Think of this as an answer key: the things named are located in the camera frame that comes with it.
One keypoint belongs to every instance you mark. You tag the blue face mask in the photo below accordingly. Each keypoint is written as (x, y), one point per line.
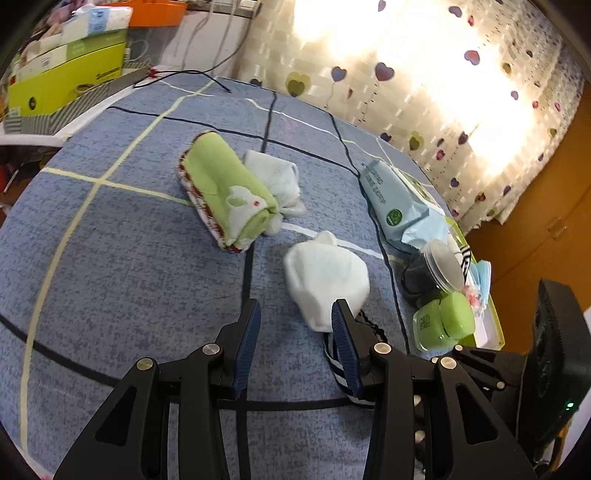
(481, 272)

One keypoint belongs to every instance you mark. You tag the blue plaid bed sheet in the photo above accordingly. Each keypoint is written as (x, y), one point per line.
(104, 261)

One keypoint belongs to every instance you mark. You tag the yellow-green cardboard box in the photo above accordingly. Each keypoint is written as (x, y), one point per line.
(55, 78)

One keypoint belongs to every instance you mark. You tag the light blue wet wipes pack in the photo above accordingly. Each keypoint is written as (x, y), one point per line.
(408, 214)

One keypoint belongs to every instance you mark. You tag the white sock bundle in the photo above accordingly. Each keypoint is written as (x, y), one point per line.
(320, 272)

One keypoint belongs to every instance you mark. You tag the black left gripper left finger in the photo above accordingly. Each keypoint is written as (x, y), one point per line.
(127, 437)

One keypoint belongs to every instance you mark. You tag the heart pattern curtain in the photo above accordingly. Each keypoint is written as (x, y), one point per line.
(478, 93)

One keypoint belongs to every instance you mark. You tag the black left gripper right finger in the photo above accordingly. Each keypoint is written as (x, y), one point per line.
(381, 374)

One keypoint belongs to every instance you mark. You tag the white blue tissue pack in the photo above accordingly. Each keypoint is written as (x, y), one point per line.
(90, 20)

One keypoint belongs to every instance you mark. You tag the green rabbit sock roll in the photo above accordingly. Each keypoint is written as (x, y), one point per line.
(235, 206)

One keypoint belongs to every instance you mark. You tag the small clear plastic bag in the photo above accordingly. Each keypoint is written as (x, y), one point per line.
(475, 299)

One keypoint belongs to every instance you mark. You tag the orange plastic basin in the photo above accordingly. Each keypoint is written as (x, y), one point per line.
(153, 13)

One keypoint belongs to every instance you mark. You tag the green edged white box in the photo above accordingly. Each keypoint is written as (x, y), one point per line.
(488, 332)

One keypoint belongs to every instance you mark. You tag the clear round lidded jar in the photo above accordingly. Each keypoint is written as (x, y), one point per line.
(431, 273)

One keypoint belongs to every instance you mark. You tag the green round jar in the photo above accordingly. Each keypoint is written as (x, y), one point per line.
(443, 322)

